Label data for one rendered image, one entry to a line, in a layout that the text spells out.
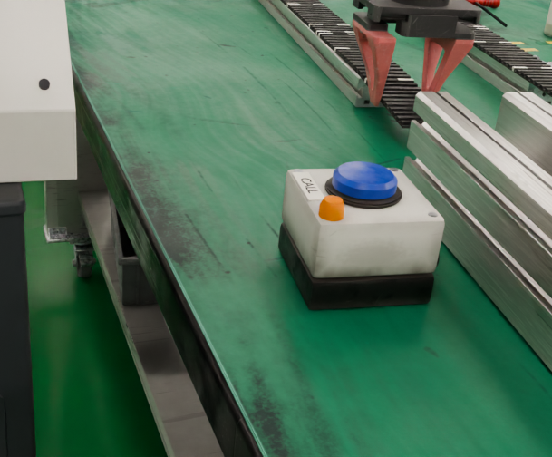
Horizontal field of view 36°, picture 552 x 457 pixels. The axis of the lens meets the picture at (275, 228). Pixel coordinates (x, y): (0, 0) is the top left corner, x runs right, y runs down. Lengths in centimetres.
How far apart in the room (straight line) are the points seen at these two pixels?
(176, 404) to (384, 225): 86
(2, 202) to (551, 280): 38
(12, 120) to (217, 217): 16
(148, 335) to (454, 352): 100
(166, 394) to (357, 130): 66
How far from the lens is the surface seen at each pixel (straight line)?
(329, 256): 50
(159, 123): 78
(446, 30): 79
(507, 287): 54
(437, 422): 45
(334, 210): 49
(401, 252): 51
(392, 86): 84
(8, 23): 68
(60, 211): 197
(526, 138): 66
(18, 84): 65
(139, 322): 149
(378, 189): 51
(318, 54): 99
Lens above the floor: 106
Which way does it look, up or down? 27 degrees down
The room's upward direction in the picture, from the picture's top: 6 degrees clockwise
